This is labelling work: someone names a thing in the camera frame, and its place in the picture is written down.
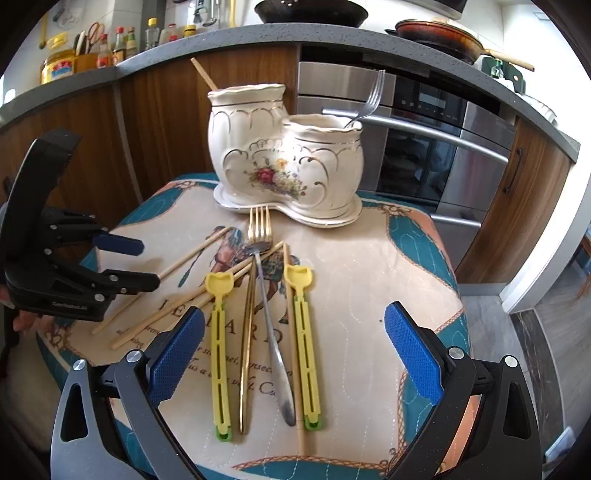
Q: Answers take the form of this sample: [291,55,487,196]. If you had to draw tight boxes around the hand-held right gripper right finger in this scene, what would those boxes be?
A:
[384,301,541,480]

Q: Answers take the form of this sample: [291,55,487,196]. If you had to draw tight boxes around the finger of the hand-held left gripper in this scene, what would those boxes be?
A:
[28,249,161,297]
[41,207,145,257]

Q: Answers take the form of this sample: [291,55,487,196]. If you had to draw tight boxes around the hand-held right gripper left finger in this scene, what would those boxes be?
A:
[51,307,206,480]

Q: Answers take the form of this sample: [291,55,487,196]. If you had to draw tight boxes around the gold fork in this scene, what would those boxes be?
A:
[239,206,272,435]

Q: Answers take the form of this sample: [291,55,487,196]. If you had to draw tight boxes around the yellow plastic stick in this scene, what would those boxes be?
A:
[283,264,321,431]
[204,271,233,442]

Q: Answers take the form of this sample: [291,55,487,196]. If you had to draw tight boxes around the silver flower-shaped spoon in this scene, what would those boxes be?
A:
[244,240,297,426]

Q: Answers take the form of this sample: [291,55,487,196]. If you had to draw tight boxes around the cream floral ceramic utensil holder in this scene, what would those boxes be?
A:
[206,84,365,214]

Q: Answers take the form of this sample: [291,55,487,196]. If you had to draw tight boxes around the person's left hand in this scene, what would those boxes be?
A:
[10,308,41,334]

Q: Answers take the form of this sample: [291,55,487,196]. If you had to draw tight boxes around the printed quilted cloth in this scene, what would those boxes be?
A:
[37,173,472,480]

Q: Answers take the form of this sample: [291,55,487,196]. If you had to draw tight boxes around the wooden base cabinet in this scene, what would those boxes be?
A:
[0,46,298,241]

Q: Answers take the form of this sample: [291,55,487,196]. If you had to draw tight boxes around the yellow plastic tub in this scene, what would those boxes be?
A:
[41,50,75,85]

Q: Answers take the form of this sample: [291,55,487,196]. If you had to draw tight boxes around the stainless steel drawer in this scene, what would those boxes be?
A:
[360,187,497,273]

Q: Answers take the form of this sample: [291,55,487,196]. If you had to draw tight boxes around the cream ceramic holder tray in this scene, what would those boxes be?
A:
[213,182,363,230]

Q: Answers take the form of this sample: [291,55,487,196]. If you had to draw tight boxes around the red label sauce bottle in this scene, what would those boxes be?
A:
[96,34,113,69]

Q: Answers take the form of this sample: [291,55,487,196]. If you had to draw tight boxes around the scissors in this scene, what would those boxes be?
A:
[87,22,105,54]

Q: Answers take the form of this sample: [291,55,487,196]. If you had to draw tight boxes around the stainless steel oven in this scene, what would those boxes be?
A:
[295,60,517,208]

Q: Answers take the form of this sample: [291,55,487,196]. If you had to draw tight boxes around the silver fork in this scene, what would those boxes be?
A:
[344,69,386,129]

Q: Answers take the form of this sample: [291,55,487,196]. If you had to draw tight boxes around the grey stone countertop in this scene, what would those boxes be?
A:
[0,23,580,162]

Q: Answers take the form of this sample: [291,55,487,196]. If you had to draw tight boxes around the dark green container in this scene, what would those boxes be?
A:
[482,58,527,93]

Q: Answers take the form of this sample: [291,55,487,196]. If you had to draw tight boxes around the black wok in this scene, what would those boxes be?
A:
[254,0,369,27]

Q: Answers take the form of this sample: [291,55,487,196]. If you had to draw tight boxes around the wooden cabinet door black handle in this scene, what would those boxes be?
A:
[455,115,575,284]

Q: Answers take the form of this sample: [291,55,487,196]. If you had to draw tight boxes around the red frying pan wooden handle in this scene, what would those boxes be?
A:
[385,18,535,72]

